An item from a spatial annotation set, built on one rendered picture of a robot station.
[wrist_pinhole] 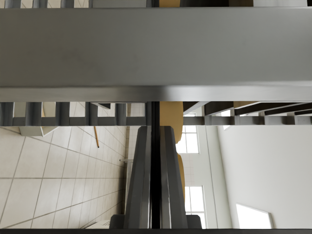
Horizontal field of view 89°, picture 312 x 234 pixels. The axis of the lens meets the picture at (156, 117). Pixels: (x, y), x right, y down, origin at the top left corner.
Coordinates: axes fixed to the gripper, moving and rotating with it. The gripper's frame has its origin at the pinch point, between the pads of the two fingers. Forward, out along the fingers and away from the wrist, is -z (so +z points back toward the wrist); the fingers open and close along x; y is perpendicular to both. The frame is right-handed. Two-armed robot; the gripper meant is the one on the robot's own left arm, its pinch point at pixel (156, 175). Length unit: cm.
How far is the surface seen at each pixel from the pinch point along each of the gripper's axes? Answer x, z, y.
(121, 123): -10.8, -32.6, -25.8
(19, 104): -93, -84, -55
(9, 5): -48, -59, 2
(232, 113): 23.6, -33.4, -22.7
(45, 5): -37, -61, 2
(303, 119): 47, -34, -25
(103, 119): -16.6, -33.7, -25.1
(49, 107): -87, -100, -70
